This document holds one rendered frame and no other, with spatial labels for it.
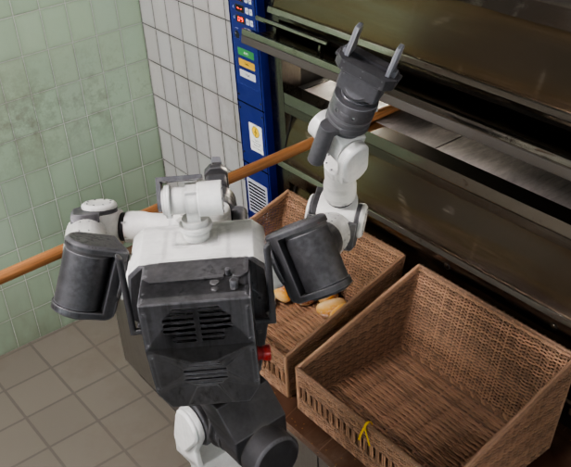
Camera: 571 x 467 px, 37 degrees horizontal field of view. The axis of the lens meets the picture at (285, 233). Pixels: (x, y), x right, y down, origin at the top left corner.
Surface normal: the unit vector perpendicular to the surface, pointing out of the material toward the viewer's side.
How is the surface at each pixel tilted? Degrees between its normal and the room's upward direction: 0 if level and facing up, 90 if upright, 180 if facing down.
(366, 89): 97
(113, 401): 0
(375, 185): 70
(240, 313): 90
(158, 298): 3
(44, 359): 0
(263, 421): 45
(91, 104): 90
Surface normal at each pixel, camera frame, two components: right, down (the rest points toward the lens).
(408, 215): -0.76, 0.06
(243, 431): 0.40, -0.32
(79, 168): 0.61, 0.39
